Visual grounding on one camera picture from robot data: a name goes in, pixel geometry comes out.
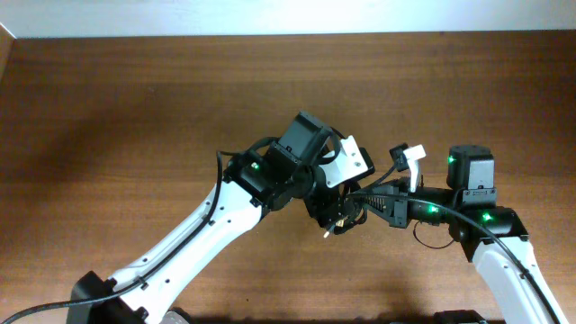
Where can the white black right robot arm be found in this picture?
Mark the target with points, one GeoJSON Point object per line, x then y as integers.
{"type": "Point", "coordinates": [493, 237]}

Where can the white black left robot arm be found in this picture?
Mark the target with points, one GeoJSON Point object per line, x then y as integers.
{"type": "Point", "coordinates": [309, 162]}

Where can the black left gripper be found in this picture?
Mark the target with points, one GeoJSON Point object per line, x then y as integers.
{"type": "Point", "coordinates": [319, 208]}

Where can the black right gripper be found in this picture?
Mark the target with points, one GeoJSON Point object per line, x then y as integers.
{"type": "Point", "coordinates": [400, 210]}

